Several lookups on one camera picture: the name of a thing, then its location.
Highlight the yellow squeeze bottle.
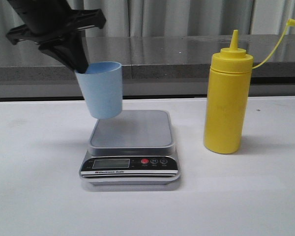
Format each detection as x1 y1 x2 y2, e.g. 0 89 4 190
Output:
204 19 295 154

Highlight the grey stone counter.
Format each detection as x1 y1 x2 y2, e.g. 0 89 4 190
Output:
0 35 295 101

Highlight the light blue plastic cup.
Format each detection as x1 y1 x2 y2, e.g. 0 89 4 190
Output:
75 61 123 119

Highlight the silver electronic kitchen scale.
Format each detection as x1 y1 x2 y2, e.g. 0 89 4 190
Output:
79 110 181 191

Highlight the grey curtain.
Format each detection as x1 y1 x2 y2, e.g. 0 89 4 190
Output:
0 0 295 38

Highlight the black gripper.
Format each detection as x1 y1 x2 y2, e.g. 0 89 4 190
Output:
6 0 106 74

